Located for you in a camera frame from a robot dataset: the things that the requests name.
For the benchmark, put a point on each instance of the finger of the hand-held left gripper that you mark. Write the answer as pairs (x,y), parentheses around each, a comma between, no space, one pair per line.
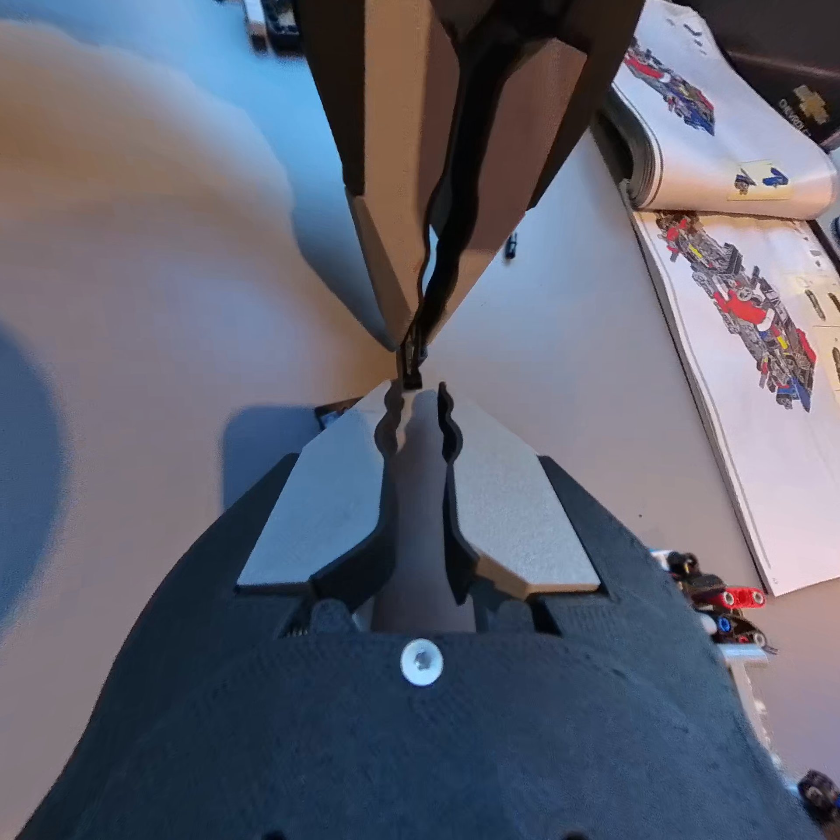
(518,144)
(400,131)

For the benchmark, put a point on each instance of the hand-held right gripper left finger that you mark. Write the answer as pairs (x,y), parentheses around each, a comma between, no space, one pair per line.
(321,512)

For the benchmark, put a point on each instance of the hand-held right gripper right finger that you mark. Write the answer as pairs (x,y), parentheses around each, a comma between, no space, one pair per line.
(518,518)

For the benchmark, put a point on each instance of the black toy brick beam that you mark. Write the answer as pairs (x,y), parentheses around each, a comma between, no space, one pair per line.
(330,415)

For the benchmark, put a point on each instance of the small black toy brick assembly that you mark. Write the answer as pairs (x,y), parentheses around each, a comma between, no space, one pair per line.
(411,367)

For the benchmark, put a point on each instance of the grey desk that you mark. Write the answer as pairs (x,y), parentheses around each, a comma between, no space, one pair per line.
(558,394)

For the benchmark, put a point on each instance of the small black toy pin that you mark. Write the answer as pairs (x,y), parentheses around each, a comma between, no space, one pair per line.
(512,246)

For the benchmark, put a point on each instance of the toy car set box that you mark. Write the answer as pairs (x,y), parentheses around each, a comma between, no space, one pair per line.
(781,72)

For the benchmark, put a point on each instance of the toy brick car model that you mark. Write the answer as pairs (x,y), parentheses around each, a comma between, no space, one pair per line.
(722,604)

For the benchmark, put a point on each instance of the toy brick instruction booklet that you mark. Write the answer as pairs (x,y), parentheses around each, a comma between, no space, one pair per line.
(741,407)

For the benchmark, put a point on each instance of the black toy wheel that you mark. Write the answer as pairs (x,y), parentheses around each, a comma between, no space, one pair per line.
(820,794)

